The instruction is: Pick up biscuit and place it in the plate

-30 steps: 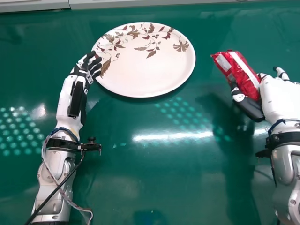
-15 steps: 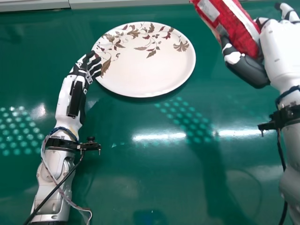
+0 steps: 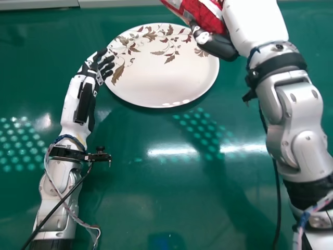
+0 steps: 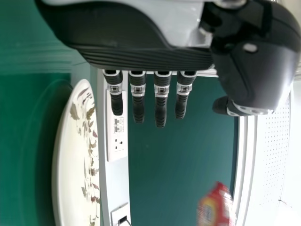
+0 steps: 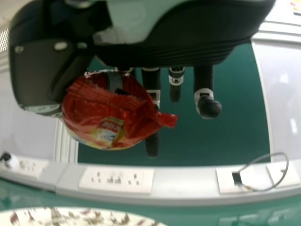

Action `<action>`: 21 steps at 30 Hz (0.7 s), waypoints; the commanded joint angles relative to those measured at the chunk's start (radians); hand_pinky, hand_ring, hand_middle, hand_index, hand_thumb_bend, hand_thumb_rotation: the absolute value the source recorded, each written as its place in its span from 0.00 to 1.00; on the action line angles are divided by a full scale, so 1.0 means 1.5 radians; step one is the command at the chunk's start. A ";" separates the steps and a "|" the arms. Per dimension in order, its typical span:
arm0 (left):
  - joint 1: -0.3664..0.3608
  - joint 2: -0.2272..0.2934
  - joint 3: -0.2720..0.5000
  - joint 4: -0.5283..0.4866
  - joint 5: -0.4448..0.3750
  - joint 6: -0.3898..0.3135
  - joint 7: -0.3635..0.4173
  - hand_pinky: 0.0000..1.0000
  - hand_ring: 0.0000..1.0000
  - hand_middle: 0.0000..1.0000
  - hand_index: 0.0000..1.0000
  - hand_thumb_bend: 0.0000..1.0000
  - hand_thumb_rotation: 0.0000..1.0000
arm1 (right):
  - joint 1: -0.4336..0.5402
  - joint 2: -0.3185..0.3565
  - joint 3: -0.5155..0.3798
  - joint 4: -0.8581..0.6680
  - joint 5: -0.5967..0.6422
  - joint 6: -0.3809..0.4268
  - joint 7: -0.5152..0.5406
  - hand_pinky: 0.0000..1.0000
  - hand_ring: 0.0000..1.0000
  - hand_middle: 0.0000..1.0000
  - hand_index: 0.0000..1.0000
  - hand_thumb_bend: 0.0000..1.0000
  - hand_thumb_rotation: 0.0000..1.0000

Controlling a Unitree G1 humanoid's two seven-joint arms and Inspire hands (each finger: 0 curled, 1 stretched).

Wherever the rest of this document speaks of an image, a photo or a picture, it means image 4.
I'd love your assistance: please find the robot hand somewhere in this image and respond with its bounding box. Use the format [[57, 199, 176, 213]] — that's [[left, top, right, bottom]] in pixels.
[[35, 0, 301, 128]]

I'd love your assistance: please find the red biscuit packet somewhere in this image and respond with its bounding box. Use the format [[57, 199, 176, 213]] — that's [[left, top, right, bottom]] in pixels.
[[197, 180, 237, 226]]

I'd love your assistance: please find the plate with brown leaf pattern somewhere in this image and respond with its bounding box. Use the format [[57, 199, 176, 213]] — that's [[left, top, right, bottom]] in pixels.
[[52, 79, 102, 226]]

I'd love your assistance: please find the long white socket strip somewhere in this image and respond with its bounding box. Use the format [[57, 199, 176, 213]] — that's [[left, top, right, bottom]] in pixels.
[[96, 68, 130, 226]]

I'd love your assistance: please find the white aluminium rail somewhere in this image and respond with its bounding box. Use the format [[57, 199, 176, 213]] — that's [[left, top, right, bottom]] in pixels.
[[235, 110, 258, 226]]

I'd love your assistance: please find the white perforated cable duct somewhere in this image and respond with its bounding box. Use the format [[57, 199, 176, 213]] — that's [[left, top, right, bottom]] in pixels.
[[255, 89, 293, 208]]

